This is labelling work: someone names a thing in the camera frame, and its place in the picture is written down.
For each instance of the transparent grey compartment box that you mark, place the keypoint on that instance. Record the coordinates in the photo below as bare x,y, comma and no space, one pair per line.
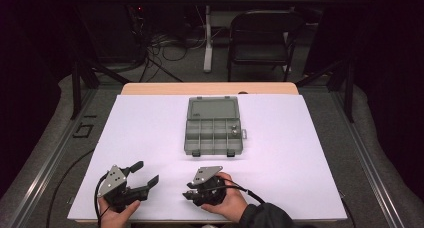
211,141

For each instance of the person's left hand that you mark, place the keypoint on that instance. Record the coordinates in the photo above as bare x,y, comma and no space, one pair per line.
115,219

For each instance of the black metal stand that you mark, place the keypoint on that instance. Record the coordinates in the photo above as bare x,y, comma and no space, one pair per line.
76,88
348,88

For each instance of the white desk leg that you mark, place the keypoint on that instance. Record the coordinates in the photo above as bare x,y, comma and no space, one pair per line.
208,48

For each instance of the small round metal part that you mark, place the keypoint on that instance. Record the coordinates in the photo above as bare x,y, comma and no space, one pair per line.
234,132
233,127

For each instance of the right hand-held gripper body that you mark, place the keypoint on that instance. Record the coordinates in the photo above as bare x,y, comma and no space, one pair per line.
208,188

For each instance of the person's right hand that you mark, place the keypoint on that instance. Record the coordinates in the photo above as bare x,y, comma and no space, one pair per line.
233,203

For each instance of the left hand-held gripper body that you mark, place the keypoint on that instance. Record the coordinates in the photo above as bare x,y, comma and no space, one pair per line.
115,184

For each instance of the small grey metal bracket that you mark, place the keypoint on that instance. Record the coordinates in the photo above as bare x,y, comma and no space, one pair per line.
244,134

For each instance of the grey metal floor rail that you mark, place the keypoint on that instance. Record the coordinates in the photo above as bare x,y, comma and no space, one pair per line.
370,168
50,161

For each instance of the black folding chair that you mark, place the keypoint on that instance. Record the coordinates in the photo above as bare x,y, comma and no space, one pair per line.
263,38

